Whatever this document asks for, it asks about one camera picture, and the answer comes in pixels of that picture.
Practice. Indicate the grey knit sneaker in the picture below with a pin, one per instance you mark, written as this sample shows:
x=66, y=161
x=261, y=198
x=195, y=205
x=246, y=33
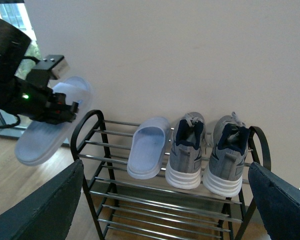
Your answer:
x=223, y=175
x=184, y=167

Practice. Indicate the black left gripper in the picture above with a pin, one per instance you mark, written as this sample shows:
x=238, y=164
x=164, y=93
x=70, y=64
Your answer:
x=24, y=80

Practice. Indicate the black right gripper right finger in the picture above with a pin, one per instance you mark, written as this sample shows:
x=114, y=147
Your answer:
x=277, y=201

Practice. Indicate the black metal shoe rack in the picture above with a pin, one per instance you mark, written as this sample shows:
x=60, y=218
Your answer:
x=126, y=208

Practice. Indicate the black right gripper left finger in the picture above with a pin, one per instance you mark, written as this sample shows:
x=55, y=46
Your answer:
x=48, y=212

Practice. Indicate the light blue slipper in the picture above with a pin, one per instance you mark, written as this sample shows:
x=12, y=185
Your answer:
x=148, y=148
x=41, y=140

